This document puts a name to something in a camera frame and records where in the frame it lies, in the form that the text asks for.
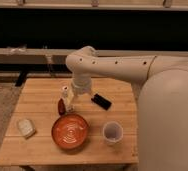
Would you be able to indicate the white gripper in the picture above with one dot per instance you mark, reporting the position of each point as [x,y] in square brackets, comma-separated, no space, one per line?
[81,85]

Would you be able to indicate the black eraser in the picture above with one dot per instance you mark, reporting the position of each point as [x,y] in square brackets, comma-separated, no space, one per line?
[101,101]

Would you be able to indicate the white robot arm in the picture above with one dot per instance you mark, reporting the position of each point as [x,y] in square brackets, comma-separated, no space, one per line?
[160,84]

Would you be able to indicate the white bottle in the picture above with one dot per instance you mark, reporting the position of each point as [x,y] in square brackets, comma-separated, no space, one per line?
[67,95]

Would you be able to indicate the dark red object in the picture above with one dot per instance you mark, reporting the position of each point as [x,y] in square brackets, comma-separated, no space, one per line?
[61,107]

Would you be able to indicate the orange ribbed bowl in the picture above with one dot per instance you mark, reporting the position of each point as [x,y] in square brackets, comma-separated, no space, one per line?
[69,131]

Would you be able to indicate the wooden table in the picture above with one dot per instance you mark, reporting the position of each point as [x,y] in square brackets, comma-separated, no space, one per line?
[89,135]

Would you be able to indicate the white plastic cup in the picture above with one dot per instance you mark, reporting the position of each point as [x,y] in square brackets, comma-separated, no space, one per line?
[112,132]

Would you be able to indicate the long wooden shelf rail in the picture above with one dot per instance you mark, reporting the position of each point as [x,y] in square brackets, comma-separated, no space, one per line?
[39,56]

